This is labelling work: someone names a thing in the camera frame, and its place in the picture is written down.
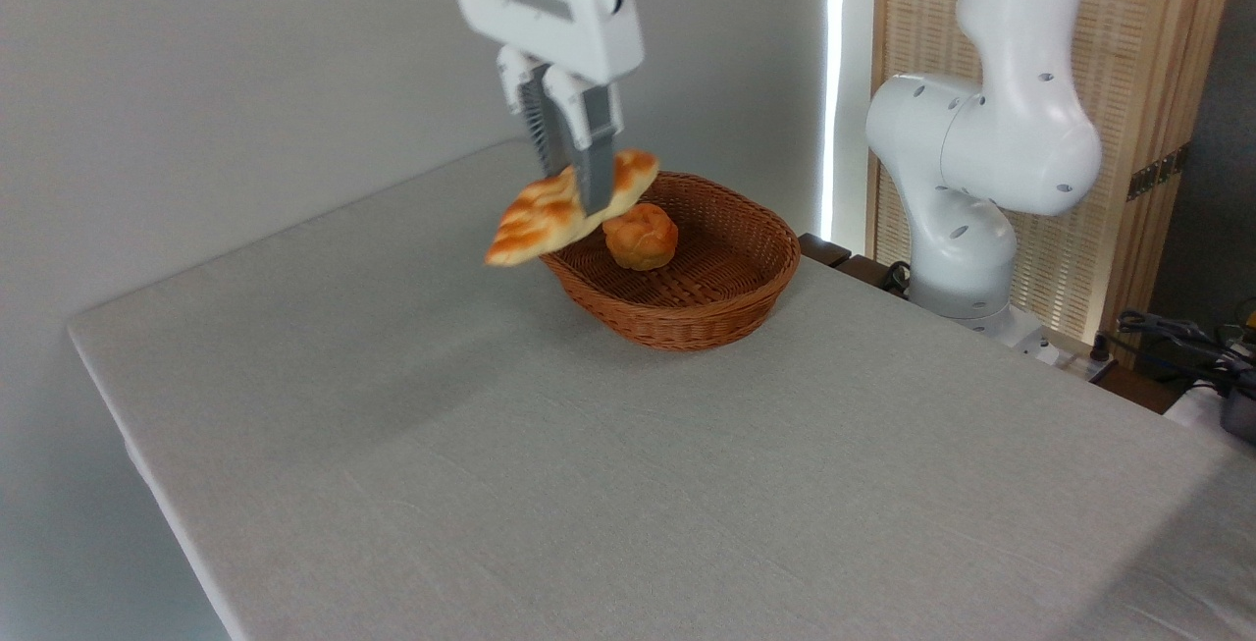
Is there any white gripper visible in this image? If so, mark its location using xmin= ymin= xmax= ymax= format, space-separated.
xmin=446 ymin=0 xmax=647 ymax=216

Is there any long braided bread loaf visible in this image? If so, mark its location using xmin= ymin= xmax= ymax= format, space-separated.
xmin=484 ymin=149 xmax=661 ymax=268

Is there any round golden bread bun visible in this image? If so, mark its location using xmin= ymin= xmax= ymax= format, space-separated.
xmin=602 ymin=203 xmax=680 ymax=272

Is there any brown woven wicker basket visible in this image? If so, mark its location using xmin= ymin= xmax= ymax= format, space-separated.
xmin=539 ymin=171 xmax=802 ymax=353

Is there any dark brown wooden furniture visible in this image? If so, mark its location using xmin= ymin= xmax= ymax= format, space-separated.
xmin=799 ymin=233 xmax=916 ymax=300

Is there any grey linen tablecloth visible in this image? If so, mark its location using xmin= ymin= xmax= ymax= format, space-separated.
xmin=67 ymin=135 xmax=1256 ymax=641

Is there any black screen hinge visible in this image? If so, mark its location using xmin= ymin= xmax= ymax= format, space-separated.
xmin=1126 ymin=143 xmax=1194 ymax=202

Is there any light wooden slatted screen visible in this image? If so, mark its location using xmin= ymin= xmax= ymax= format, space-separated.
xmin=868 ymin=0 xmax=1243 ymax=349

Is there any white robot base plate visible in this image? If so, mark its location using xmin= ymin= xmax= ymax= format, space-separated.
xmin=967 ymin=305 xmax=1092 ymax=369

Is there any black cable bundle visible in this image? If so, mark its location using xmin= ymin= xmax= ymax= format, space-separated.
xmin=1117 ymin=309 xmax=1256 ymax=399

